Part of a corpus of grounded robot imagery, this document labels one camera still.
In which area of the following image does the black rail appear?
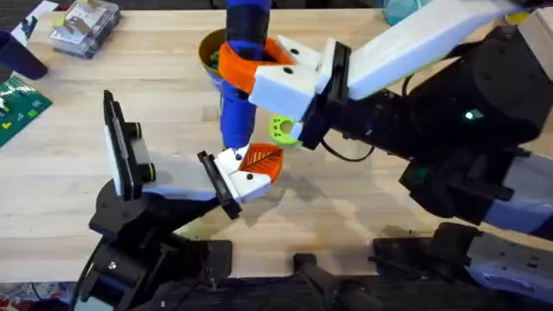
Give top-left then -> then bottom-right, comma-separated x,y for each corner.
142,253 -> 553,311

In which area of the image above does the green disc with holes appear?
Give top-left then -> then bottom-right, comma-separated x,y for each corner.
269,114 -> 303,148

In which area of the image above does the small round toy tub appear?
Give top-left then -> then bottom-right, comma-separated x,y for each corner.
197,28 -> 229,87

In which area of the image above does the black cable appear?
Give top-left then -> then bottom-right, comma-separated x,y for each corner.
319,136 -> 376,163

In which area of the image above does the dark blue cylinder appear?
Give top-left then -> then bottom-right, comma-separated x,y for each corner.
0,29 -> 49,82

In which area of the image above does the right wrist upright plate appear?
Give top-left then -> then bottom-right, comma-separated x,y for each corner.
517,7 -> 553,82

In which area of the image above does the left wrist upright plate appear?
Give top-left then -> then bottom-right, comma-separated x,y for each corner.
102,89 -> 146,202

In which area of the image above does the white and blue card box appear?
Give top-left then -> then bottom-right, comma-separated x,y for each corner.
9,0 -> 60,47

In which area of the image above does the small yellow object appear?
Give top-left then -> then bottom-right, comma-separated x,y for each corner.
505,11 -> 531,26

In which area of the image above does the wrist upright plate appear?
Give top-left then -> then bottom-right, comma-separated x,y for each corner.
102,89 -> 146,202
517,7 -> 553,82

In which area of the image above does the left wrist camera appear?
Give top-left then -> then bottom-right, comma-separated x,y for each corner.
129,122 -> 156,183

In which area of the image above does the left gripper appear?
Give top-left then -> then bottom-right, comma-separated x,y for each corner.
88,143 -> 284,241

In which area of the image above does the clear plastic box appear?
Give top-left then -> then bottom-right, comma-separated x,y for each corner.
48,0 -> 122,60

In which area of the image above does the green board with blocks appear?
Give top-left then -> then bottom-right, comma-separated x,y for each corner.
0,75 -> 54,149

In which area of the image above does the teal translucent container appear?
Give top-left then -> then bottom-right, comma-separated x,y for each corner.
382,0 -> 423,26

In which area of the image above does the blue electric screwdriver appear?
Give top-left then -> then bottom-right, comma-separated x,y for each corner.
219,0 -> 274,150

